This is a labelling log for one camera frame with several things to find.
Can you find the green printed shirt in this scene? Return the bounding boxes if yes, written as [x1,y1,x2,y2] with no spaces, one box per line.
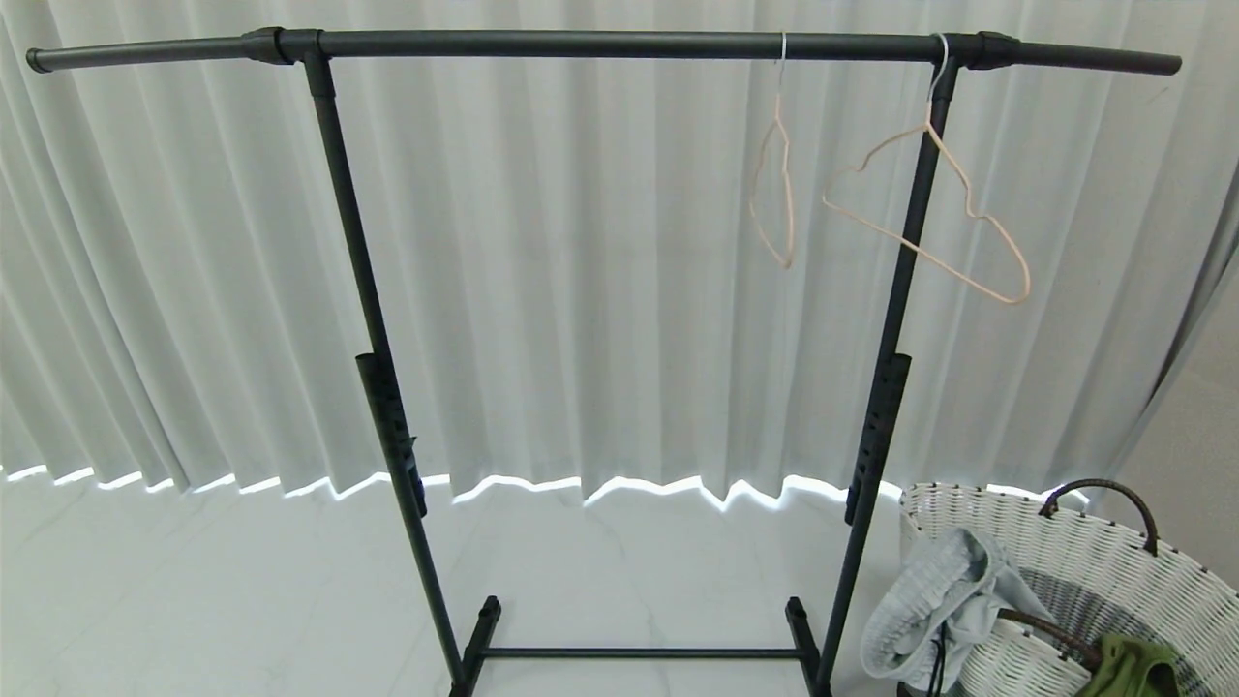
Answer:
[1073,634,1183,697]

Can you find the white curtain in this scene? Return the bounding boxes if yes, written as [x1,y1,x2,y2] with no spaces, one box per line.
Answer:
[0,0,1239,510]

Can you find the pale grey shorts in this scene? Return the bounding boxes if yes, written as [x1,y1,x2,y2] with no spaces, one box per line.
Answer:
[860,528,1058,697]

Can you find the black clothes rack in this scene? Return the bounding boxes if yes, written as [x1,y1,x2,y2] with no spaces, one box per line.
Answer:
[25,26,1183,697]

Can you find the pink clothes hanger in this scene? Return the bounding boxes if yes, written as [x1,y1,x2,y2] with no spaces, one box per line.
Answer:
[748,34,797,271]
[823,34,1032,306]

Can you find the white laundry basket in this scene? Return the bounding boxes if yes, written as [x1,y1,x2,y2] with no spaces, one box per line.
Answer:
[897,478,1239,697]

